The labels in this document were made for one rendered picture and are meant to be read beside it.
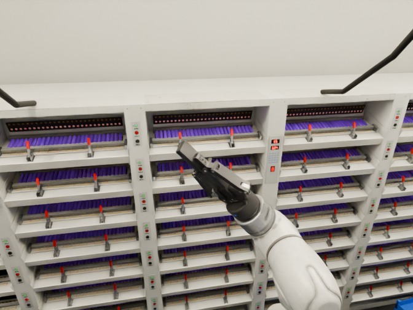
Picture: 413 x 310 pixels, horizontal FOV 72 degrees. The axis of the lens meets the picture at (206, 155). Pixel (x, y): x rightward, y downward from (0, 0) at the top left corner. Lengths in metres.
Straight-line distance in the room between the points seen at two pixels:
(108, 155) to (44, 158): 0.29
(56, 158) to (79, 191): 0.20
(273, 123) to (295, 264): 0.96
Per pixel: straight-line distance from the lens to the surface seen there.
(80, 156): 1.49
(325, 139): 1.71
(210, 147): 1.47
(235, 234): 1.80
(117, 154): 1.46
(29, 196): 1.66
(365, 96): 1.73
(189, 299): 2.19
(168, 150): 1.45
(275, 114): 1.49
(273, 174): 1.62
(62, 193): 1.61
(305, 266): 0.66
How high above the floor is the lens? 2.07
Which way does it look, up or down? 24 degrees down
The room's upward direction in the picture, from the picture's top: straight up
